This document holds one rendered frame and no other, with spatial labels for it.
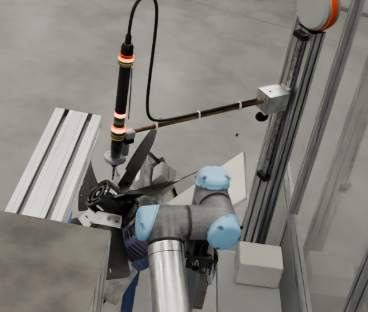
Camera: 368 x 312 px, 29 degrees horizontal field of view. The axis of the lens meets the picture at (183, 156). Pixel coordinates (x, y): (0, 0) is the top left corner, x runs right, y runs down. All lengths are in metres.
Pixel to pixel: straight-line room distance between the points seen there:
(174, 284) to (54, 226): 0.40
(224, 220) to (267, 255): 1.23
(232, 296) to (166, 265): 1.25
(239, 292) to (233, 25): 4.35
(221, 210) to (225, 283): 1.22
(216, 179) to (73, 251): 0.58
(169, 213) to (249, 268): 1.22
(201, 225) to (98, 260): 0.48
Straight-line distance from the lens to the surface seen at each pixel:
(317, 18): 2.38
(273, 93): 2.46
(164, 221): 1.46
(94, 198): 2.44
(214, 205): 1.51
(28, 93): 5.27
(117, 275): 2.20
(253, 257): 2.68
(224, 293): 2.67
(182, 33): 6.40
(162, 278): 1.43
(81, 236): 1.08
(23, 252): 1.05
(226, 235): 1.48
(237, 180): 2.40
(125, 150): 2.20
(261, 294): 2.71
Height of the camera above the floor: 2.76
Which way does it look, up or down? 35 degrees down
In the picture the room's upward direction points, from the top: 10 degrees clockwise
